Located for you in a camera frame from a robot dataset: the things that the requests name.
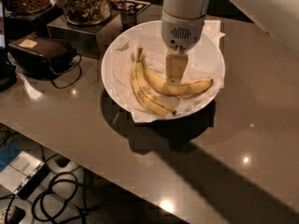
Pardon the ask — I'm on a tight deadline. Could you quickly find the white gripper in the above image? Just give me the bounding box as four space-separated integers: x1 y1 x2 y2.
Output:
161 11 205 86

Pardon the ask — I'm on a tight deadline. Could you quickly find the yellow banana bunch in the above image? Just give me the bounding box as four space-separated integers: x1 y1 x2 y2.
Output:
130 47 213 117

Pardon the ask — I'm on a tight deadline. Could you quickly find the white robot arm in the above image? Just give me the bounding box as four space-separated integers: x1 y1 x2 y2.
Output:
161 0 299 85

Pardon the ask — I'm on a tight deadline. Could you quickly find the white bowl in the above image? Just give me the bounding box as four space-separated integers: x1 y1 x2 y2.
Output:
100 20 226 122

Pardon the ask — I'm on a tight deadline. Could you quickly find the white paper under bowl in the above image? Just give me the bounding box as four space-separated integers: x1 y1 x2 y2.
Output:
203 20 225 46

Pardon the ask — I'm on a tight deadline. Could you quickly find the white paper liner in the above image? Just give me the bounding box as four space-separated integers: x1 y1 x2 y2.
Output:
110 32 225 124

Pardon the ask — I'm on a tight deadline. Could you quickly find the small dark tray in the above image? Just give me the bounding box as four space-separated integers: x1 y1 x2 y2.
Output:
125 0 150 19

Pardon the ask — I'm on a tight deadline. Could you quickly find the metal stand block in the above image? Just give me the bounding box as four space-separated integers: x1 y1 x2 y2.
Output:
48 10 122 59

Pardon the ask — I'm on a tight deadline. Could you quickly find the glass jar of granola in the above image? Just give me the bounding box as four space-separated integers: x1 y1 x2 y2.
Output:
58 0 111 25

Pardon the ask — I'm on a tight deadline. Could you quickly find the dark stand under cereal jar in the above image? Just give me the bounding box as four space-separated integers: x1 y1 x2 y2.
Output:
6 6 63 40

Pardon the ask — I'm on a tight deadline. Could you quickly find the white box on floor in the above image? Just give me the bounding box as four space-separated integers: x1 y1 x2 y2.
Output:
0 151 44 194

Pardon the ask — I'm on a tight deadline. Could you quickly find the black headset with cable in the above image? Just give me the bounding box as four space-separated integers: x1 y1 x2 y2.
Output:
8 32 82 89

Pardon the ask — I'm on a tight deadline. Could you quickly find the black cable on floor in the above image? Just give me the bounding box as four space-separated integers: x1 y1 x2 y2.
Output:
0 124 125 224

